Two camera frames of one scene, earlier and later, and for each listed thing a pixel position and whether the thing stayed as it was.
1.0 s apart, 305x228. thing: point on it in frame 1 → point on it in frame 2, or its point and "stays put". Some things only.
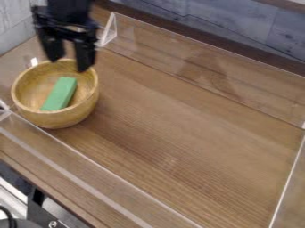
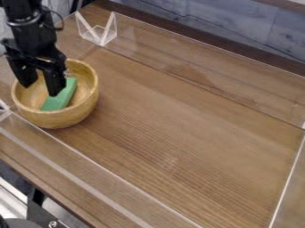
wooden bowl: (35, 85) stays put
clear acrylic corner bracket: (110, 30) stays put
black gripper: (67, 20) → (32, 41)
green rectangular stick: (59, 93) stays put
